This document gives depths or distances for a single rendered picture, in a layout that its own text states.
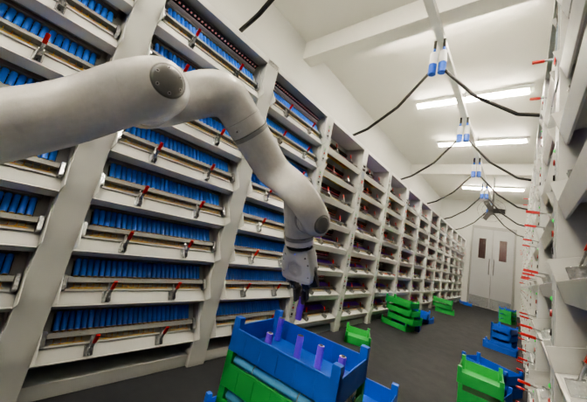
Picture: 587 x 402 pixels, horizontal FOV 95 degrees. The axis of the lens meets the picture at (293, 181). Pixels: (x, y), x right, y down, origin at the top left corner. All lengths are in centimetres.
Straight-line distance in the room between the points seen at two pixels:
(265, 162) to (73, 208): 78
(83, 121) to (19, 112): 7
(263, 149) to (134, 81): 29
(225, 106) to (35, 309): 96
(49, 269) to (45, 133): 79
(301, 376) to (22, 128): 66
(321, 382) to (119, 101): 64
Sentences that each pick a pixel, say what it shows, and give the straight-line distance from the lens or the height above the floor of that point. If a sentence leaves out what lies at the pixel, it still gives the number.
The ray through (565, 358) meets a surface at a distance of 91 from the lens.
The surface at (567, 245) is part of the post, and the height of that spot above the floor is 83.
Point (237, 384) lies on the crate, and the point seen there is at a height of 34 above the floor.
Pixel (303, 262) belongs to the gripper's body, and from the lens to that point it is 77.
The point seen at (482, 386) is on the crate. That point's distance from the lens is 198.
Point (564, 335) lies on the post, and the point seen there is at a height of 63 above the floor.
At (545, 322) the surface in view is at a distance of 160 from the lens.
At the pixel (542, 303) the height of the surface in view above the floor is 67.
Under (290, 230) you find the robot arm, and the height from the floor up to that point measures 73.
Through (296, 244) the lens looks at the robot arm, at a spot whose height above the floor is 69.
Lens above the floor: 71
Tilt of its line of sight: 11 degrees up
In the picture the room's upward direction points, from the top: 13 degrees clockwise
